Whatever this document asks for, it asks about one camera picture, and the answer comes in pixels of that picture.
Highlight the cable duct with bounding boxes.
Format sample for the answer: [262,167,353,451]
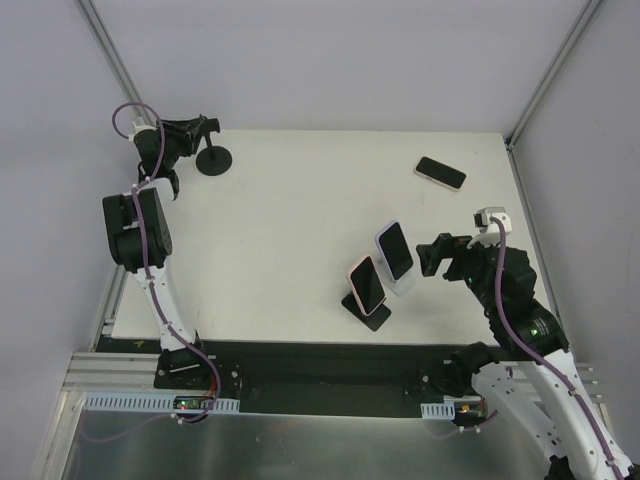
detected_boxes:
[84,392,240,415]
[420,400,488,421]

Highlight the right aluminium frame post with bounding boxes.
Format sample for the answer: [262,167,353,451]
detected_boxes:
[505,0,606,152]

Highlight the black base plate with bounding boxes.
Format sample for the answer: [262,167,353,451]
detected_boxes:
[139,339,506,416]

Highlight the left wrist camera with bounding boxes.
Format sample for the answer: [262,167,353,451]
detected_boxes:
[128,116,157,143]

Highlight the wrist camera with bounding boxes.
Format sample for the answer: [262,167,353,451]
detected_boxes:
[128,116,157,143]
[468,207,512,248]

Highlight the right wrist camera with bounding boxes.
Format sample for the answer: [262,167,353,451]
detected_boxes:
[468,207,512,248]

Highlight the left cable duct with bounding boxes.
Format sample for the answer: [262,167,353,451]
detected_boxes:
[84,392,240,415]

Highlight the black round-base clamp stand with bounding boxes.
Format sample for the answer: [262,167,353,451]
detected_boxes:
[196,118,233,177]

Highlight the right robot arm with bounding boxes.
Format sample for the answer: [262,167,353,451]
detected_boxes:
[416,222,639,479]

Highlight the white folding phone stand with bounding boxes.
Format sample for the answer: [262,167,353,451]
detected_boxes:
[377,259,415,297]

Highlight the left aluminium frame post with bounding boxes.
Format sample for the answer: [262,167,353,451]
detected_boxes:
[73,0,142,102]

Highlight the right cable duct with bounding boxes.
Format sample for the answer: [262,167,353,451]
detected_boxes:
[420,400,488,421]

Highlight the cream case phone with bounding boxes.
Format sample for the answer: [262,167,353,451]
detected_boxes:
[414,157,467,191]

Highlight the purple case phone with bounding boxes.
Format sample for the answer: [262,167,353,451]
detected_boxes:
[375,221,414,282]

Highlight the pink case phone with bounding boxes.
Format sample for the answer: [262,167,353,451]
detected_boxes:
[347,256,386,316]

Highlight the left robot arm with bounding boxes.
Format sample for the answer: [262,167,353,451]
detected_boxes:
[102,115,220,389]

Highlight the black folding phone stand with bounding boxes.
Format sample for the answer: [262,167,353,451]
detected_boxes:
[341,292,392,333]

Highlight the aluminium frame post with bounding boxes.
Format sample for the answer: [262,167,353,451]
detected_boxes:
[505,0,606,152]
[73,0,142,102]

